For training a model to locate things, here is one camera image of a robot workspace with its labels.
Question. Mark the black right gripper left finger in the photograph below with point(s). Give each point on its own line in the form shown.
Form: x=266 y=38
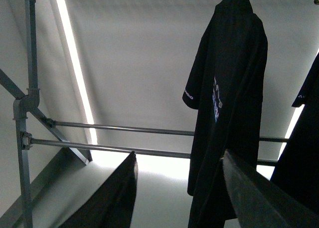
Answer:
x=112 y=205

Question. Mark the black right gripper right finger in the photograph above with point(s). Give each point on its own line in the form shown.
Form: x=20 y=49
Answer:
x=258 y=203

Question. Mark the black printed t-shirt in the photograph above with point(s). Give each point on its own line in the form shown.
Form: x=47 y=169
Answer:
x=225 y=86

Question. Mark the grey metal drying rack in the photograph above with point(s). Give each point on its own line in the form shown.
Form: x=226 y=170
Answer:
x=111 y=72

